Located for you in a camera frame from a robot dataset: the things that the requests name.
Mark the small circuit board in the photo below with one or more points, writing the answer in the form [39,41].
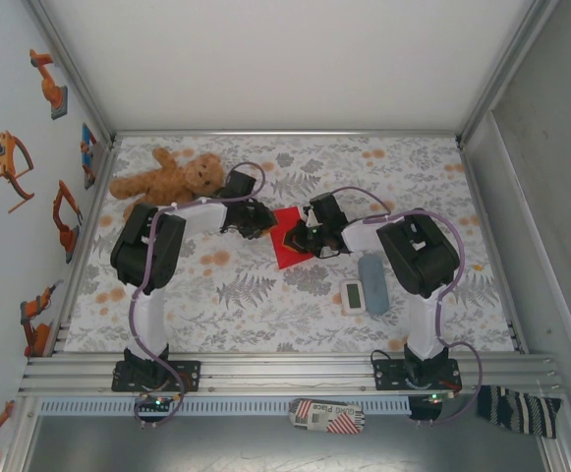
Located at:
[157,403]
[437,397]

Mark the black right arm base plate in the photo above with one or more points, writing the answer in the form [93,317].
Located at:
[385,376]

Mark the red cloth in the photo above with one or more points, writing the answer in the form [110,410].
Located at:
[280,241]

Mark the brown teddy bear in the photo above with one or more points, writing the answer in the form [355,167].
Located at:
[167,182]

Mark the aluminium frame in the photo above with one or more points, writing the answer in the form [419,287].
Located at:
[285,366]

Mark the black white striped sock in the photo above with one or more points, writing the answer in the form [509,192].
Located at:
[516,410]

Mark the floral patterned tablecloth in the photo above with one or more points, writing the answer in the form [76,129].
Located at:
[265,319]

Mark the red white printed packet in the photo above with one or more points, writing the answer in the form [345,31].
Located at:
[326,415]

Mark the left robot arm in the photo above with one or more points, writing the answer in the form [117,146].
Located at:
[147,246]

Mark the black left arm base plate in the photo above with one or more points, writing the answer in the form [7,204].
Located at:
[189,376]

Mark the white digital timer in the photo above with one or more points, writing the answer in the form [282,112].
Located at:
[353,297]

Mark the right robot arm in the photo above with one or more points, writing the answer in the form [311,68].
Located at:
[415,255]

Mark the blue-grey oblong case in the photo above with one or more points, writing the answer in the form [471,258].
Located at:
[373,285]

